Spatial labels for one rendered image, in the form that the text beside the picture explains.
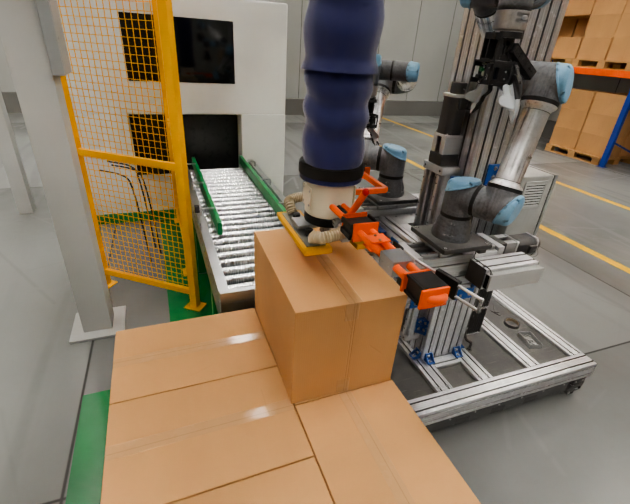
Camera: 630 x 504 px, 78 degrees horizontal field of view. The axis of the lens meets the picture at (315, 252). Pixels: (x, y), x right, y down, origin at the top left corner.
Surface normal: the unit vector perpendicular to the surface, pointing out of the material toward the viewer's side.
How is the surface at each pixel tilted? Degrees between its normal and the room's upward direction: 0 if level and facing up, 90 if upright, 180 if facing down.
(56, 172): 90
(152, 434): 0
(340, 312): 90
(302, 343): 90
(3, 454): 0
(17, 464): 0
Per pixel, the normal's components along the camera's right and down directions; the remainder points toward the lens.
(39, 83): 0.36, 0.46
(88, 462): 0.06, -0.88
